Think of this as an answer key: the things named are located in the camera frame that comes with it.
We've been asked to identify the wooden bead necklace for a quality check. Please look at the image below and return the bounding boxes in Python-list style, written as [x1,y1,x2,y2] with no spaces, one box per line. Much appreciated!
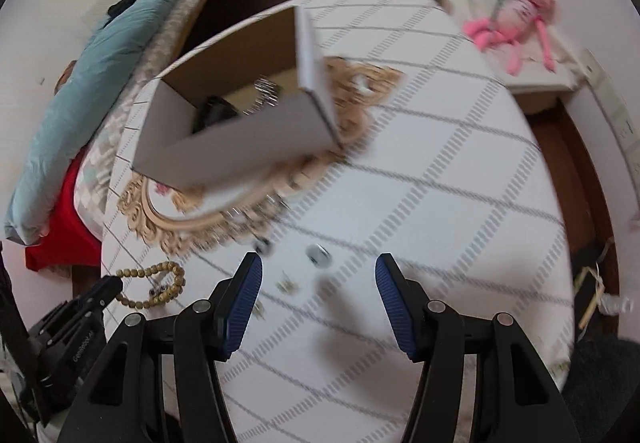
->
[116,261,186,310]

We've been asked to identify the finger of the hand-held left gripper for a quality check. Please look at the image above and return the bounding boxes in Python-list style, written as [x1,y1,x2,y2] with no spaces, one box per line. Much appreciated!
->
[75,275,124,319]

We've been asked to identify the silver hair clips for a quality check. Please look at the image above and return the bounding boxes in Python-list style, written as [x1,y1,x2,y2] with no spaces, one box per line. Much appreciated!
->
[242,77,283,116]

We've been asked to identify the patterned beige blanket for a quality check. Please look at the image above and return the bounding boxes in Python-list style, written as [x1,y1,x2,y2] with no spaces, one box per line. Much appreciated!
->
[75,0,231,224]

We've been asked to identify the white wall socket panel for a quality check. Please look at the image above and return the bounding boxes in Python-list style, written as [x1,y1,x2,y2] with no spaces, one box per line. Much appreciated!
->
[580,48,640,149]

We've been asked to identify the ornate beige mirror tray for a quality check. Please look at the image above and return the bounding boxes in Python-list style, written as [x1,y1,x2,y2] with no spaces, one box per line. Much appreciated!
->
[117,56,406,256]

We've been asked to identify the silver chain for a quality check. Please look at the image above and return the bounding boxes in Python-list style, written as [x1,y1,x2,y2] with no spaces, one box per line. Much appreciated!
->
[220,196,288,230]

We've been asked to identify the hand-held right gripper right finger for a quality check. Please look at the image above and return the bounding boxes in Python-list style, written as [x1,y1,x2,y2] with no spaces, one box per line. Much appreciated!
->
[375,252,583,443]

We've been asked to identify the white checked tablecloth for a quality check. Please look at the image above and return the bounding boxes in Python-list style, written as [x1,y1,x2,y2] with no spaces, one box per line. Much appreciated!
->
[100,0,576,443]

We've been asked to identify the wooden stick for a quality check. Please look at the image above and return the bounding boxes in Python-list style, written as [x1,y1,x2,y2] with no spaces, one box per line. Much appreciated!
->
[577,238,616,331]

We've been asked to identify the cardboard box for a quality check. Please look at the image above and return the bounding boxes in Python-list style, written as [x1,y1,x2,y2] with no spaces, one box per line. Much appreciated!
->
[131,6,343,194]

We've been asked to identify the clear plastic bottle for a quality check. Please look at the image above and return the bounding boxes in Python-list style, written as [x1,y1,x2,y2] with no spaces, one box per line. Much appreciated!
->
[600,293,636,316]

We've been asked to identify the pink plush toy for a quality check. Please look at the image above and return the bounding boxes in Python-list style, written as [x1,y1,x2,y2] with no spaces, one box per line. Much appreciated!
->
[462,0,558,76]

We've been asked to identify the silver ring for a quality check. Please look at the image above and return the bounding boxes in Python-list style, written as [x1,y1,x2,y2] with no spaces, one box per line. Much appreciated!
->
[306,244,332,269]

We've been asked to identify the dark cloth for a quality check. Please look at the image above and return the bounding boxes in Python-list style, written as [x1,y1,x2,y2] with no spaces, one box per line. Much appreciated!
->
[560,333,640,443]

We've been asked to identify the light blue duvet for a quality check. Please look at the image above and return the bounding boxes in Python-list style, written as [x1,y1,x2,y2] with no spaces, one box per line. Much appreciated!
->
[4,0,236,244]

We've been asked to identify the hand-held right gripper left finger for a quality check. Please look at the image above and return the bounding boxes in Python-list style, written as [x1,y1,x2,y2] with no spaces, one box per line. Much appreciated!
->
[56,252,264,443]

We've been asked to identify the white nightstand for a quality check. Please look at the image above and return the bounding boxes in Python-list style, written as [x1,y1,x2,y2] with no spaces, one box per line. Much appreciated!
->
[435,0,586,96]

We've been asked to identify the black pouch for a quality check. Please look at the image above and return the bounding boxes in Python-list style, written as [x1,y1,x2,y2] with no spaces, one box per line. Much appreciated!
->
[192,96,238,134]

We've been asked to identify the red cloth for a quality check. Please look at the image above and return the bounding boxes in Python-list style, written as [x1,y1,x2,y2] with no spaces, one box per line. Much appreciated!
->
[25,153,103,271]

